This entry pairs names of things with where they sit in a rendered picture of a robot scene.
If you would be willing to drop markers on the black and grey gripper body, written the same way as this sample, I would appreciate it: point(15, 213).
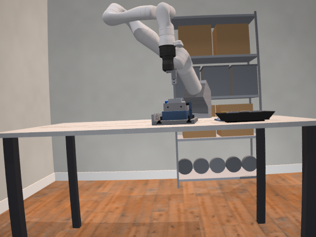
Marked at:
point(167, 50)

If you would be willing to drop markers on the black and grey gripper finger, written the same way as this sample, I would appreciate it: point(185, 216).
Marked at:
point(173, 76)

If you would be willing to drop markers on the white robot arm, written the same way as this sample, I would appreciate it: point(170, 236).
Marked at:
point(163, 13)

